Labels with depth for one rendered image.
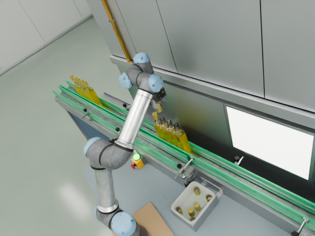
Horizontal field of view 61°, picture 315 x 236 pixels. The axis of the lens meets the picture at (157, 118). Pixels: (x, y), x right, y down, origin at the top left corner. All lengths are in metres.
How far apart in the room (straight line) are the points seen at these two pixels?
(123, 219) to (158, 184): 0.44
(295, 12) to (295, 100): 0.35
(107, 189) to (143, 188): 0.46
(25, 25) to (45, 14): 0.55
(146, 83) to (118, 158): 0.35
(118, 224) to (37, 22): 6.24
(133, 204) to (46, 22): 6.05
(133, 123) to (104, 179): 0.35
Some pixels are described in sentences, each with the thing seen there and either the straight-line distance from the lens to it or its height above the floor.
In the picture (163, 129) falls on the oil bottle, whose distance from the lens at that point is 1.66.
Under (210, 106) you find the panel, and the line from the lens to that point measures 1.42.
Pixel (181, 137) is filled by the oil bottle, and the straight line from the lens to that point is 1.59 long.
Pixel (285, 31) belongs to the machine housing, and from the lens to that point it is 1.00.
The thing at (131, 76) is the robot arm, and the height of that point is 1.57.
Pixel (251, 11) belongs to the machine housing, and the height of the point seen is 1.78.
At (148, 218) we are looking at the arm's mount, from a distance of 1.70.
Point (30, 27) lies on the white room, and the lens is 7.20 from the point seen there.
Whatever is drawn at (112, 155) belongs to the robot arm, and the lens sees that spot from 1.21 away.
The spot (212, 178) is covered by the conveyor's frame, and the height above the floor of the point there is 0.88.
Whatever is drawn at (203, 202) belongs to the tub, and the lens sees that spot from 1.66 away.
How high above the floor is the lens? 2.21
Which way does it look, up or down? 40 degrees down
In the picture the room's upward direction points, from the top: 23 degrees counter-clockwise
